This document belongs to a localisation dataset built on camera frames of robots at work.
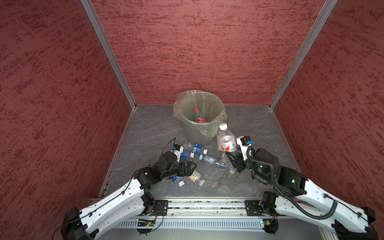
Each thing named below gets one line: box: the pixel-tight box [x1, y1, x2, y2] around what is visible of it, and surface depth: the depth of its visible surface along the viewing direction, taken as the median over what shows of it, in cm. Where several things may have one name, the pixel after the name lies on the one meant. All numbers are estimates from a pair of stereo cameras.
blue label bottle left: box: [180, 149, 189, 160], surface depth 89 cm
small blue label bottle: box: [172, 175, 185, 188], surface depth 81 cm
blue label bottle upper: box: [183, 143, 208, 155], surface depth 92 cm
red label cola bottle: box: [194, 107, 207, 124], surface depth 99 cm
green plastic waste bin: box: [173, 90, 228, 146], surface depth 91 cm
